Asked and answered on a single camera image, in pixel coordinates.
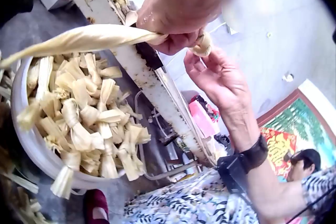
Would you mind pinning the person's right hand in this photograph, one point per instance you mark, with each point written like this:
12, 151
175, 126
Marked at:
225, 87

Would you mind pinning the white plastic basin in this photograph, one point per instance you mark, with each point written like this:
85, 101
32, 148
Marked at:
34, 153

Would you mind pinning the person's right fingers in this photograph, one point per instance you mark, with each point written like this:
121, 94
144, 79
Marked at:
219, 53

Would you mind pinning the loose tofu skin strips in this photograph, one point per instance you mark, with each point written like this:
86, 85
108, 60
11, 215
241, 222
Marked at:
13, 187

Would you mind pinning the black wrist band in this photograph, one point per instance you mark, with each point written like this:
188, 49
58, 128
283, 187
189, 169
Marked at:
244, 161

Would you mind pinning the colourful framed wall picture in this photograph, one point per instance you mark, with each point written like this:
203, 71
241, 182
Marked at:
296, 121

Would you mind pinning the long twisted tofu skin strip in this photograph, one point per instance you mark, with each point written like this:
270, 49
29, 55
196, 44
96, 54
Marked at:
92, 37

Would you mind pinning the person's right thumb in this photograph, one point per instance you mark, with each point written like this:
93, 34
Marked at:
193, 66

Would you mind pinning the white cutting board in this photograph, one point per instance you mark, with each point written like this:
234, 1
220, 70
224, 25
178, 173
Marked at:
162, 98

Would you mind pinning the person's legs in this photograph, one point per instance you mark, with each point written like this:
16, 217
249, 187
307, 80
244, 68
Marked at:
96, 208

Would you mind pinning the person's body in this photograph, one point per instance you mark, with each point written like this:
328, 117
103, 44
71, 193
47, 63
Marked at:
183, 203

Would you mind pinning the person's left fingers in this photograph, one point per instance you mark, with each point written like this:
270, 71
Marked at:
172, 44

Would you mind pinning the pink box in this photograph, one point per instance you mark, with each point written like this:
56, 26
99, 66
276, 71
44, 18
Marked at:
203, 116

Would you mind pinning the person's left hand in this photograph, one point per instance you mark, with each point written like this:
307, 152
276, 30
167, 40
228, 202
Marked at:
183, 6

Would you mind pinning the metal frame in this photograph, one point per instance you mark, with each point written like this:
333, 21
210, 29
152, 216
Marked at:
160, 134

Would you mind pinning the pile of knotted tofu skins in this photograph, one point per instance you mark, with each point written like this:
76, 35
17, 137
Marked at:
86, 113

